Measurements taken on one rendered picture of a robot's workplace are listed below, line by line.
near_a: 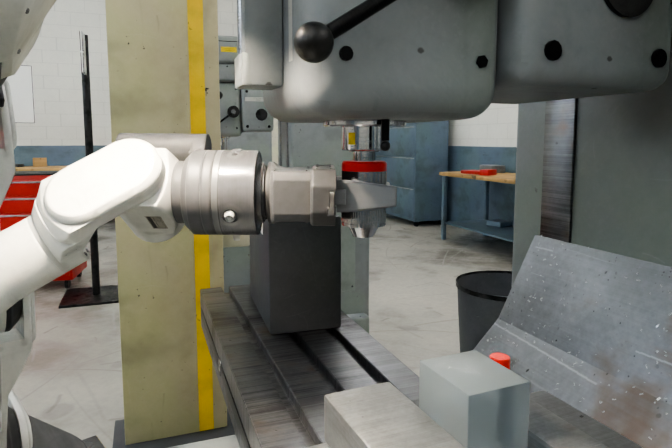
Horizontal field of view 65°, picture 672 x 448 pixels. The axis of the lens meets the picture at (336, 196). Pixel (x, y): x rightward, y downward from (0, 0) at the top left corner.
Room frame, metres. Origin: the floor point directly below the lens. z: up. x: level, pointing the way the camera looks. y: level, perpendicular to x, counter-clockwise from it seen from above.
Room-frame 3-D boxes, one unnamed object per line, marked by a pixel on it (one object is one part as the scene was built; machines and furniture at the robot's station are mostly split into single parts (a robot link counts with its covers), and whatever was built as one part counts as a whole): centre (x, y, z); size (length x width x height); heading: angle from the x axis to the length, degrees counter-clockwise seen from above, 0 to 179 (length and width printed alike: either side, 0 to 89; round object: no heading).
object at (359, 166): (0.55, -0.03, 1.26); 0.05 x 0.05 x 0.01
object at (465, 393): (0.36, -0.10, 1.10); 0.06 x 0.05 x 0.06; 23
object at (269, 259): (0.93, 0.08, 1.08); 0.22 x 0.12 x 0.20; 17
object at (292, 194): (0.55, 0.06, 1.23); 0.13 x 0.12 x 0.10; 2
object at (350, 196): (0.52, -0.03, 1.23); 0.06 x 0.02 x 0.03; 92
